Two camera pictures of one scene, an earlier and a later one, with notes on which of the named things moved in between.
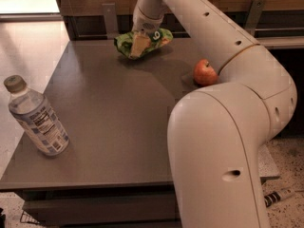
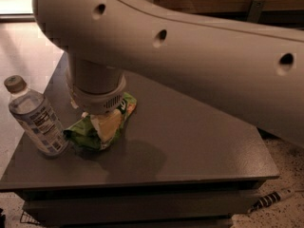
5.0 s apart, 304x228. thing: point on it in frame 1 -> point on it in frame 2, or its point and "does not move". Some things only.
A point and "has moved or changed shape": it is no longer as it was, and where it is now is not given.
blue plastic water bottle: x=37 y=117 does not move
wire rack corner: x=26 y=218 does not move
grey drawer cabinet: x=104 y=204 does not move
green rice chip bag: x=156 y=40 has moved or changed shape
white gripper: x=143 y=23 -> x=96 y=103
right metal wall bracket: x=255 y=14 does not move
